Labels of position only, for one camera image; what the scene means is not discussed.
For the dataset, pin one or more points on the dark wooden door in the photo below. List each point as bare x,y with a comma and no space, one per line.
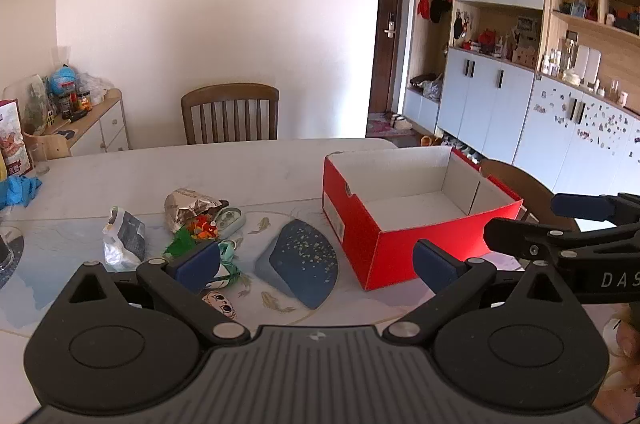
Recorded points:
392,29

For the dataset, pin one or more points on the clear plastic bag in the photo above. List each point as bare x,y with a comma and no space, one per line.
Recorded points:
95,85

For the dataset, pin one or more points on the drinking glass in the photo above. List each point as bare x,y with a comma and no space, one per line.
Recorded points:
39,159

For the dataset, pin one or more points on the small pale teal case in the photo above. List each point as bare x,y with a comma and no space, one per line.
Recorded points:
231,220

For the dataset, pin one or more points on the light wooden seat back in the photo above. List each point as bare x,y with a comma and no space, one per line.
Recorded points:
50,144

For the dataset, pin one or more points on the row of shoes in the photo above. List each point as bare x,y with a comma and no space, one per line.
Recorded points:
462,149

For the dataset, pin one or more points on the plush doll with green hair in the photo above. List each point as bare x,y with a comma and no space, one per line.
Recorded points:
221,301

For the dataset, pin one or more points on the orange label jar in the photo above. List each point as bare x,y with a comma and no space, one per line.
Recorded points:
84,100

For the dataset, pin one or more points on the white packet with dark label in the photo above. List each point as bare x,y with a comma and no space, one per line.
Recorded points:
122,239

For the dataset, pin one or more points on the small orange toy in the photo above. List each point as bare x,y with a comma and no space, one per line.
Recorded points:
205,226

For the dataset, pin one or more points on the dark round mat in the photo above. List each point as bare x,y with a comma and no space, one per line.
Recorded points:
6,254

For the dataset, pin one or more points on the white and wood cabinet unit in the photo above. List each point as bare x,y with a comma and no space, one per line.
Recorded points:
490,99

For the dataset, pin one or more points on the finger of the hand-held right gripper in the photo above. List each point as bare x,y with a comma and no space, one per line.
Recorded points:
575,206
525,238

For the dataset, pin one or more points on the red snack bag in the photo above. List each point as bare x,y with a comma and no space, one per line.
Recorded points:
11,139

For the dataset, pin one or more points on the red hanging bag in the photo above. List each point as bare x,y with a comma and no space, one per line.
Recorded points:
423,4

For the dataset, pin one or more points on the brown wooden slat-back chair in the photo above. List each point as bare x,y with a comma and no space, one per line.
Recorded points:
520,191
230,109

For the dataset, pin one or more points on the pair of orange slippers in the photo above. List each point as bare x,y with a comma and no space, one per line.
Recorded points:
427,139

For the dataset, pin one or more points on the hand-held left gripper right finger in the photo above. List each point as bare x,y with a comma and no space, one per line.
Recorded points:
434,270

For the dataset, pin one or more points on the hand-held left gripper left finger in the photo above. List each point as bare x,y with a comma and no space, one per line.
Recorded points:
197,263

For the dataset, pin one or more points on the blue globe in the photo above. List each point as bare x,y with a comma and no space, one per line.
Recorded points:
62,79

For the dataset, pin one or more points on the patterned doormat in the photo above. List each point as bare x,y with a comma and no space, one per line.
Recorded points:
382,126

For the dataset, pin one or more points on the grey plastic bag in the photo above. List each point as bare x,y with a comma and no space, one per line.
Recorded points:
432,88

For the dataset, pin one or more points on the white cardboard box red rim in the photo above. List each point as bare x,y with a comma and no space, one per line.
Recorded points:
400,254

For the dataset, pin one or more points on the glass terrarium bowl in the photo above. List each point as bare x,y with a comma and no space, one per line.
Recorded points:
32,104

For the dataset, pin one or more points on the blue cloth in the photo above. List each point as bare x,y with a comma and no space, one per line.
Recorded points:
17,194

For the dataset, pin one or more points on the black hanging bag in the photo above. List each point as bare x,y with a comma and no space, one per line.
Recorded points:
439,6

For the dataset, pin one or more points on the white sideboard with wooden top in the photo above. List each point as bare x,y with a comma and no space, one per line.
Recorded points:
107,124

